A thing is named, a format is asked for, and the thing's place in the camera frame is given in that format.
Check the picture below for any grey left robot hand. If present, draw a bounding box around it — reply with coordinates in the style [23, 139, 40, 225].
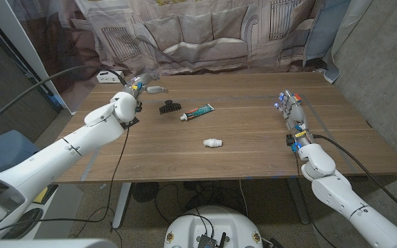
[124, 72, 169, 101]

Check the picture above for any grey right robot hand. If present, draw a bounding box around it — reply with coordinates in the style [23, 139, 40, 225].
[274, 89, 312, 143]

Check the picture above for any black hair clip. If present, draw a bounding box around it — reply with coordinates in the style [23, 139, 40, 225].
[159, 99, 182, 115]

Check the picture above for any green Colgate toothpaste tube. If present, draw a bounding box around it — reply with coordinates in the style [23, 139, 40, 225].
[179, 103, 216, 122]

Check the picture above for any printed sofa backdrop cloth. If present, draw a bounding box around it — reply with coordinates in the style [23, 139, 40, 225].
[7, 0, 353, 114]

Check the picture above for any grey table leg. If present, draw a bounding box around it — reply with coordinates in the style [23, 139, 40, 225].
[286, 178, 310, 225]

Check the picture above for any pale grey curtain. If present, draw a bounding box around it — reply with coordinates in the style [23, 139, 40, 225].
[324, 0, 375, 84]

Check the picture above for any black round fan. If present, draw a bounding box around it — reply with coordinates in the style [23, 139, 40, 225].
[132, 181, 161, 203]

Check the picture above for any white table leg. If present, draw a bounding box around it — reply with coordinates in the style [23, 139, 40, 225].
[112, 182, 132, 229]

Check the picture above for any white panel edge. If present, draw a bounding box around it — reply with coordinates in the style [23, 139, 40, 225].
[0, 0, 77, 115]

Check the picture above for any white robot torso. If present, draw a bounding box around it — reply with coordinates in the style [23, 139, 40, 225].
[163, 205, 264, 248]

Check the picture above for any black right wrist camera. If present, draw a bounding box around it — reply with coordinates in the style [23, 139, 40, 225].
[285, 134, 298, 152]

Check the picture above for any thin black left wrist cable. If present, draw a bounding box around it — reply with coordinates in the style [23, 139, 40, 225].
[0, 127, 130, 240]

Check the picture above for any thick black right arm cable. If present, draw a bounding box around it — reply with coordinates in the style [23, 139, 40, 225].
[312, 134, 397, 223]

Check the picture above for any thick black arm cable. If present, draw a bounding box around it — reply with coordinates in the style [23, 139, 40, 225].
[0, 65, 128, 134]
[312, 134, 397, 223]

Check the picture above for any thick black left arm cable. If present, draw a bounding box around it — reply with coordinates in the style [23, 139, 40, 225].
[0, 65, 128, 134]

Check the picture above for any black floor cable bundle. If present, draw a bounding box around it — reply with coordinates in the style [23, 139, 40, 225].
[153, 180, 251, 225]

